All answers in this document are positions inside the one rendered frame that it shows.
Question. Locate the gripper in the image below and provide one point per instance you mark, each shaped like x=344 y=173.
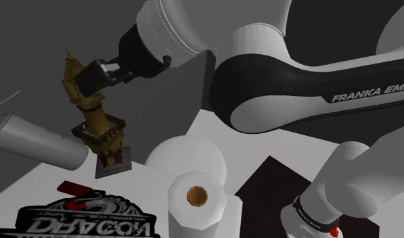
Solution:
x=139 y=56

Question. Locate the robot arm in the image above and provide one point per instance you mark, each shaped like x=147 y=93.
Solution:
x=271 y=82

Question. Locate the brown tower figure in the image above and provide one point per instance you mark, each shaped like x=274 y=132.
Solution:
x=96 y=122

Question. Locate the white syringe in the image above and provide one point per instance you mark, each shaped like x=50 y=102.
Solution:
x=33 y=141

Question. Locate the white toilet paper roll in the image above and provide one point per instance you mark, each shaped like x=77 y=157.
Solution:
x=185 y=155
x=188 y=222

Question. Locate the black printed box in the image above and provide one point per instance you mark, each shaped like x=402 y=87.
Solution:
x=89 y=224

